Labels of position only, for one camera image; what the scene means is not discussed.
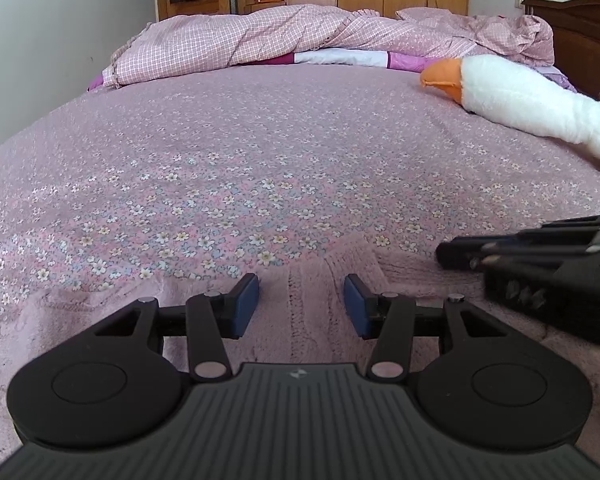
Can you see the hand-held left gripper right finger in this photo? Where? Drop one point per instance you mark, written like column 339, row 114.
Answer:
column 356, row 310

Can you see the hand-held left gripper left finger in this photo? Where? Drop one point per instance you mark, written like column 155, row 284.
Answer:
column 244, row 305

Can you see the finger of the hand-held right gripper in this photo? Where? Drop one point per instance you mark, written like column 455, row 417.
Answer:
column 500, row 255
column 580, row 230

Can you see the pink knit sweater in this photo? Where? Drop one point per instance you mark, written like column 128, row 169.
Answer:
column 307, row 285

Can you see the bed with floral pink sheet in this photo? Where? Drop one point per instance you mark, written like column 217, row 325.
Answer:
column 230, row 160

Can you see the white goose plush toy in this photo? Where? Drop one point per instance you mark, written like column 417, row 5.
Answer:
column 520, row 95

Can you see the dark wooden headboard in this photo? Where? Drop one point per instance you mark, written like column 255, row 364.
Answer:
column 585, row 35

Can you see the pink pillow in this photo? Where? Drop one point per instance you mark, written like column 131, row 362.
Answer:
column 430, row 15

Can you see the purple and white sheet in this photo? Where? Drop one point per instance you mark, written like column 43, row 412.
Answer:
column 340, row 57

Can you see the pink checked quilt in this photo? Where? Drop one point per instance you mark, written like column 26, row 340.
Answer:
column 205, row 40

